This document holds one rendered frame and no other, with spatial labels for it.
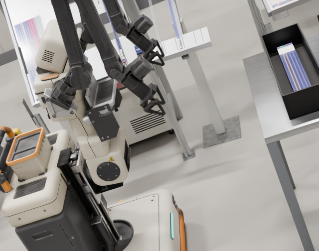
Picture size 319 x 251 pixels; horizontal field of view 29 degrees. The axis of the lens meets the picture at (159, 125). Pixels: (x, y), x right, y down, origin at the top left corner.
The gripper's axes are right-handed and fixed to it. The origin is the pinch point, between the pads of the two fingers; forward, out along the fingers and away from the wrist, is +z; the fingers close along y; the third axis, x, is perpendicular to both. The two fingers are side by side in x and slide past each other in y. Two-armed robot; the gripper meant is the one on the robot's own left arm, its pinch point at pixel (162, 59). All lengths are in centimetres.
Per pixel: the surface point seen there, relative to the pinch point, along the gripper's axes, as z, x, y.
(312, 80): 41, -44, -29
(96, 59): -3, 51, 75
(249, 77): 32.2, -22.4, -7.0
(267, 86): 34.7, -27.8, -20.2
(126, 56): 8, 37, 73
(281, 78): 36, -34, -19
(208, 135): 87, 49, 84
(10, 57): -3, 230, 353
